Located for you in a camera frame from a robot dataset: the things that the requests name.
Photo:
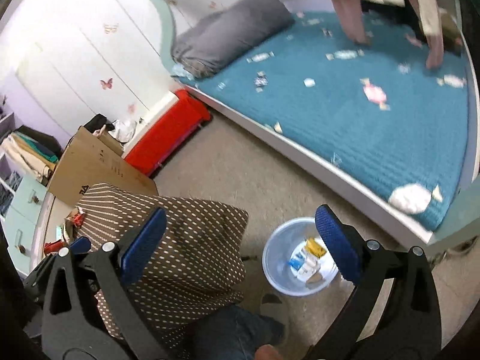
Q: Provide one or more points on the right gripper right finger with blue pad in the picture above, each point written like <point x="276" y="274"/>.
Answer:
<point x="343" y="242"/>

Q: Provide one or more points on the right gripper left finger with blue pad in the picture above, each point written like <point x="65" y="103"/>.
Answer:
<point x="137" y="245"/>

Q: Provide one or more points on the yellow wrapper in basin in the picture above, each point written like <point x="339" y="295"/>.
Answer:
<point x="314" y="248"/>

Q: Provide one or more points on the light blue plastic basin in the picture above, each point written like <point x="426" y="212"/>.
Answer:
<point x="290" y="238"/>

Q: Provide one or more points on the white crumpled tissue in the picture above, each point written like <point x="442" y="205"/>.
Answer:
<point x="414" y="198"/>

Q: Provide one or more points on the brown cardboard box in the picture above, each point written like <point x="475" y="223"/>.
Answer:
<point x="87" y="161"/>

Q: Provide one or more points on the teal drawer cabinet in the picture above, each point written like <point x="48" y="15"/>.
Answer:
<point x="21" y="221"/>

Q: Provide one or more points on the blue jeans leg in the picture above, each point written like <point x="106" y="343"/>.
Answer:
<point x="236" y="333"/>

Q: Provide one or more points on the white plastic bag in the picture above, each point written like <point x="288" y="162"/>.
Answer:
<point x="123" y="130"/>

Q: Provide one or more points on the hanging clothes on rack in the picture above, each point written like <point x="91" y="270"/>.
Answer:
<point x="31" y="156"/>

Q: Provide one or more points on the teal quilted mattress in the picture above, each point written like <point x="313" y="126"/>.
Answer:
<point x="305" y="84"/>

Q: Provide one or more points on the red storage box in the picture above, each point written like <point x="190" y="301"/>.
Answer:
<point x="173" y="120"/>

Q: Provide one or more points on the pink white candy wrapper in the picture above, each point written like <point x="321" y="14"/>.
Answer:
<point x="375" y="94"/>

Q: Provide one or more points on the white wardrobe with butterflies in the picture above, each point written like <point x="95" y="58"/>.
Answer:
<point x="65" y="61"/>

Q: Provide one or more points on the grey folded blanket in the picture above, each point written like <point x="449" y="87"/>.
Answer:
<point x="219" y="39"/>

